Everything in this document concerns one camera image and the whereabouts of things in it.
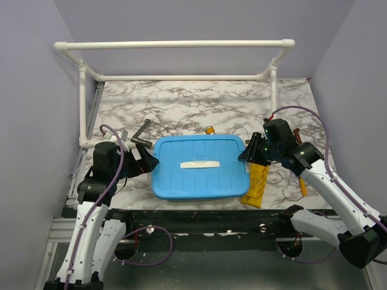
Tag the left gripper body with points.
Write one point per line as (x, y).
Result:
(130, 167)

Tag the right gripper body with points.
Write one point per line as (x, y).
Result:
(266, 153)

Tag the yellow test tube rack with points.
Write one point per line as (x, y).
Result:
(258, 180)

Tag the blue plastic bin lid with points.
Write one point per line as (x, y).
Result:
(199, 167)

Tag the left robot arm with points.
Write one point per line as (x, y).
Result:
(94, 238)

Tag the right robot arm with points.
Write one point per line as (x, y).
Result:
(360, 235)

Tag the orange hose connector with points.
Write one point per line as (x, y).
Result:
(209, 130)

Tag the black mounting rail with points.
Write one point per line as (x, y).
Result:
(203, 230)

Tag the white PVC pipe frame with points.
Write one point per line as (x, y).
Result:
(67, 48)

